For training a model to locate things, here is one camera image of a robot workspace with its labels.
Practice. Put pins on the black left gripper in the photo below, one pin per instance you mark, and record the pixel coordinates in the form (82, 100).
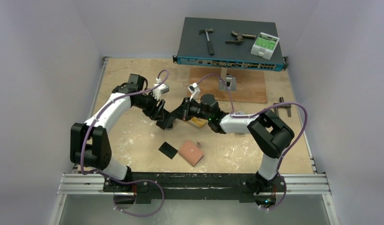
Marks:
(154, 113)

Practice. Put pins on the blue grey network switch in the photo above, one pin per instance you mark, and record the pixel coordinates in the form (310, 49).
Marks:
(193, 46)

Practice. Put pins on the metal stand bracket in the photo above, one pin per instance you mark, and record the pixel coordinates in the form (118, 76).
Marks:
(227, 82)

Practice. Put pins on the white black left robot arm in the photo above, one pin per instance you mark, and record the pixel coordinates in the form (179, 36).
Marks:
(89, 141)

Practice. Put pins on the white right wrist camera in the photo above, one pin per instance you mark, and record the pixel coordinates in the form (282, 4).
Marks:
(194, 90)

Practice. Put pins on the dark metal clamp handle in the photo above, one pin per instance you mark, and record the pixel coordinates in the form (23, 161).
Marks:
(285, 106)

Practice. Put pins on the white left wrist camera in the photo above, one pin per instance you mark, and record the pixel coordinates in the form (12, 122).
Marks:
(159, 90)

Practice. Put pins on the rusty metal tool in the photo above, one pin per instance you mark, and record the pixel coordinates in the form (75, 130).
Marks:
(239, 38)

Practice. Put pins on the small claw hammer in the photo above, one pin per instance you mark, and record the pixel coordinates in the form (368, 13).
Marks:
(209, 42)

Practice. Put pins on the brown wooden board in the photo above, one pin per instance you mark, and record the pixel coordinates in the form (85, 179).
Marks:
(247, 86)

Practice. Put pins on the single black card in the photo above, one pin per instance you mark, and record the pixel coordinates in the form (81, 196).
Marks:
(168, 150)

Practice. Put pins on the white green electronic box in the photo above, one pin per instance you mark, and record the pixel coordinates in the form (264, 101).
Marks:
(264, 45)

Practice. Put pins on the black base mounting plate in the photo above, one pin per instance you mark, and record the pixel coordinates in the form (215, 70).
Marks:
(243, 187)

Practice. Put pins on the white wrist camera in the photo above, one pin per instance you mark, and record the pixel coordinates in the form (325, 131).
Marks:
(194, 90)
(159, 90)

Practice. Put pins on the pink leather card holder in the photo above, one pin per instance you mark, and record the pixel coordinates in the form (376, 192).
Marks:
(191, 153)

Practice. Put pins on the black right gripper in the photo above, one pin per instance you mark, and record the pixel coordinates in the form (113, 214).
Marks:
(182, 110)

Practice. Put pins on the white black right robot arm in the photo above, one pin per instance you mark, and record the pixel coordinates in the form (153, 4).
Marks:
(272, 134)

